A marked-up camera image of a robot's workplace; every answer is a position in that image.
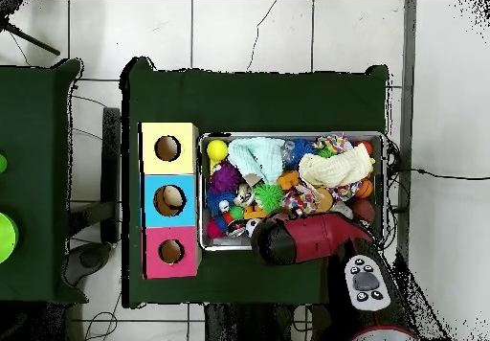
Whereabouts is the shallow metal mesh bin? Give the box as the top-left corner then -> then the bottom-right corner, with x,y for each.
198,131 -> 388,252

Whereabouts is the wooden box with three holes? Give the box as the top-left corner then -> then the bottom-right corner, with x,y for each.
138,121 -> 202,280

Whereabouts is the purple spiky ball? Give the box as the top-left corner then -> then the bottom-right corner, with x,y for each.
209,160 -> 242,194

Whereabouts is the mint green cloth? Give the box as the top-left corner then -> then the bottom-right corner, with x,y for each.
228,136 -> 287,187

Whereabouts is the yellow smooth ball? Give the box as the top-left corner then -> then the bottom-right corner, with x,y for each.
206,139 -> 230,163

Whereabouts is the orange plastic block toy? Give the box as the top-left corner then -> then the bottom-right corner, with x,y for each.
277,170 -> 301,191

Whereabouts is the black and white soccer ball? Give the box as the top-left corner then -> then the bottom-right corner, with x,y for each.
245,218 -> 261,239

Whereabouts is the tan foam ball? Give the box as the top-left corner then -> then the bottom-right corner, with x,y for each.
315,187 -> 335,212

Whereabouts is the cream yellow cloth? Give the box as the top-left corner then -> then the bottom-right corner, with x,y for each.
298,143 -> 376,190

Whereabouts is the small orange basketball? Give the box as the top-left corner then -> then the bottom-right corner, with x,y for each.
355,178 -> 374,199

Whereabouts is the dark green side table cloth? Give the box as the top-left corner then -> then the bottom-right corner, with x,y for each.
0,58 -> 90,306

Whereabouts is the large bright green cup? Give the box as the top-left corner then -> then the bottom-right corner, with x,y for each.
0,212 -> 19,264

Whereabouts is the black tripod leg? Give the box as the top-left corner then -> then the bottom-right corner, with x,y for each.
0,18 -> 61,57

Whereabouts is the green stringy koosh ball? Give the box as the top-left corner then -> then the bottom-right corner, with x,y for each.
253,182 -> 286,214

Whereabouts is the blue stringy koosh ball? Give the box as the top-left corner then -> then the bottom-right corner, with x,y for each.
284,138 -> 318,168

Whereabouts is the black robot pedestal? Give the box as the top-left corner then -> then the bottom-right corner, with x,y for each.
204,303 -> 296,341

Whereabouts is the black floor cable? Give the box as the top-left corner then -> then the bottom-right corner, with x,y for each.
386,167 -> 490,181

